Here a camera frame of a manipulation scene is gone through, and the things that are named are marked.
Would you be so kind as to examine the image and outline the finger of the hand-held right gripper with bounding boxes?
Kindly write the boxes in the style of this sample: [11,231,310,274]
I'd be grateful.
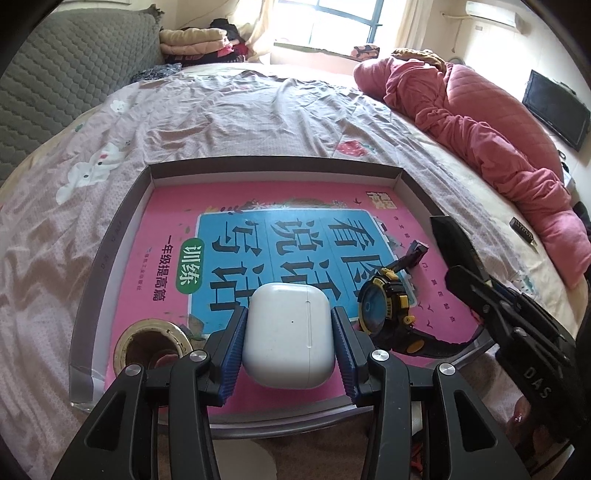
[430,215,485,278]
[444,265,525,335]

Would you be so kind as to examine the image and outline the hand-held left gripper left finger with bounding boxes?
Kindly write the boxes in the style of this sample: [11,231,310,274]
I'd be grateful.
[51,305,249,480]

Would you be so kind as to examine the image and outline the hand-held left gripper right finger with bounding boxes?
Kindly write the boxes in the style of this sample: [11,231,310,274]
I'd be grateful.
[331,305,532,480]

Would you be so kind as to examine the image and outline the white earbuds case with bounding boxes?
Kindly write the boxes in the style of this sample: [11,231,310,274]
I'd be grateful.
[243,283,334,387]

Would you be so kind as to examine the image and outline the black yellow wristwatch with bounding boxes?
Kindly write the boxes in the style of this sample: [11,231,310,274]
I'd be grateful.
[358,240,483,358]

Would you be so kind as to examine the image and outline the brass ring cup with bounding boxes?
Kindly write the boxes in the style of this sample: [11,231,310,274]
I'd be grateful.
[114,322,192,384]

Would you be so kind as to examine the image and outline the shallow cardboard box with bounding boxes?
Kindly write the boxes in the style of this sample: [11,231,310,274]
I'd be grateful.
[69,158,499,432]

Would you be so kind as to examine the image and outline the person's right hand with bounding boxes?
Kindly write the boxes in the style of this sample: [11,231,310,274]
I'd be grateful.
[507,396,533,445]

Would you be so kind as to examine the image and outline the pink quilt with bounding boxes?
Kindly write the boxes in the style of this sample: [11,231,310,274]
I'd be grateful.
[353,58,589,289]

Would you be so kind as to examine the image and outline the pink workbook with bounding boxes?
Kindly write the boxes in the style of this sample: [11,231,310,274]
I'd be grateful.
[104,178,481,414]

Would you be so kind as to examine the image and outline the black television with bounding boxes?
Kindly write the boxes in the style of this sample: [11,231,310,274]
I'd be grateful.
[523,70,591,152]

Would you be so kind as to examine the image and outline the brown cloth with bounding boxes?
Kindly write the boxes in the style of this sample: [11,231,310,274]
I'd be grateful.
[390,47,451,72]

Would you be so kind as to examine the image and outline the cream curtain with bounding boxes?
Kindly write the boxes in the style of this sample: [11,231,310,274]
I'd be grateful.
[247,0,319,63]
[402,0,462,51]

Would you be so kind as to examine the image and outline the white air conditioner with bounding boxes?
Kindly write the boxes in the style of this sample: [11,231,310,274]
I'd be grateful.
[465,0,518,26]

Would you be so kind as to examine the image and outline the pink printed bedsheet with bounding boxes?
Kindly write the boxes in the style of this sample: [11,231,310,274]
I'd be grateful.
[0,62,583,480]

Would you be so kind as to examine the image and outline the window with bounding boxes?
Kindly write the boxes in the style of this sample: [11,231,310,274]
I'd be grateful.
[272,0,411,51]

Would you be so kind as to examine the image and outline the dark patterned cloth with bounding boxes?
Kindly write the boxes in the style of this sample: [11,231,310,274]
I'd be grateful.
[131,62,183,84]

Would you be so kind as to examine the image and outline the dark clothes pile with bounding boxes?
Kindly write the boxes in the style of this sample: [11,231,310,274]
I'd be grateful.
[210,18,250,63]

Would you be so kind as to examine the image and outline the folded beige clothes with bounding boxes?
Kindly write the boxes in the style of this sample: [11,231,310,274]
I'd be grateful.
[159,28,228,58]

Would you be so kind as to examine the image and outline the grey quilted headboard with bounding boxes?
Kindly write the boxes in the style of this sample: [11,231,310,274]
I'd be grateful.
[0,9,167,185]

